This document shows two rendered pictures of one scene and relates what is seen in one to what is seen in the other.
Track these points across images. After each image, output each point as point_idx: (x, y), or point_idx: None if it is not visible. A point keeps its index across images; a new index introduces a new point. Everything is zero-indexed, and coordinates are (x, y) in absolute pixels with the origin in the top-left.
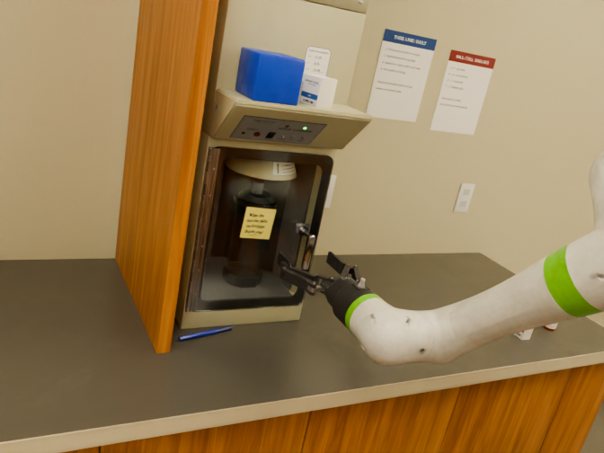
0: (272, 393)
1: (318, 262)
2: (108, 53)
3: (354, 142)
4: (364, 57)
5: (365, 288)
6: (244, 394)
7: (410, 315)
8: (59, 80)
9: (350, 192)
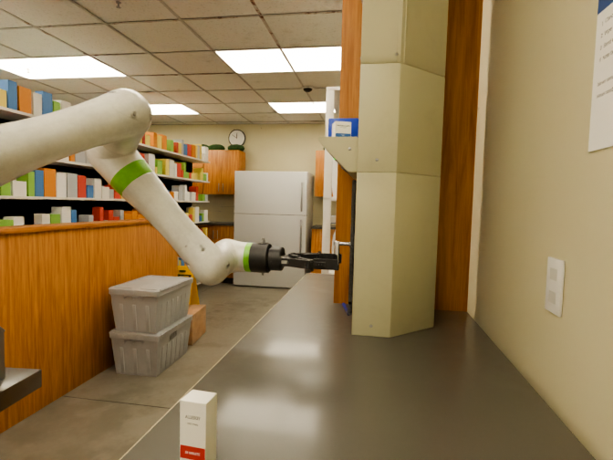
0: (276, 310)
1: (500, 381)
2: (478, 160)
3: (581, 202)
4: (582, 60)
5: (260, 243)
6: (283, 307)
7: (220, 241)
8: None
9: (584, 298)
